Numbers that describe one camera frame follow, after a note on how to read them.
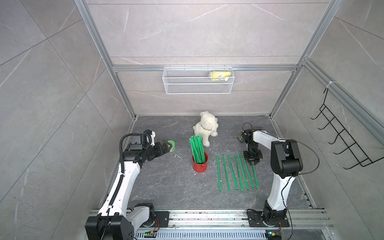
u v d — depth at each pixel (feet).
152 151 2.16
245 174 2.89
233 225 2.40
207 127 3.07
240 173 2.93
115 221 1.28
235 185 2.75
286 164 1.75
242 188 2.74
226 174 2.92
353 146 2.05
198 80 3.29
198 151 2.78
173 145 3.20
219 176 2.88
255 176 2.88
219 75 2.78
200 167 2.75
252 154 2.69
